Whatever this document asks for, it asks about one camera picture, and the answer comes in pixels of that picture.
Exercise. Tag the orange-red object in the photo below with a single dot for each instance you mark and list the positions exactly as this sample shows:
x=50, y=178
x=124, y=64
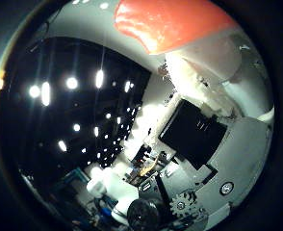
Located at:
x=176, y=22

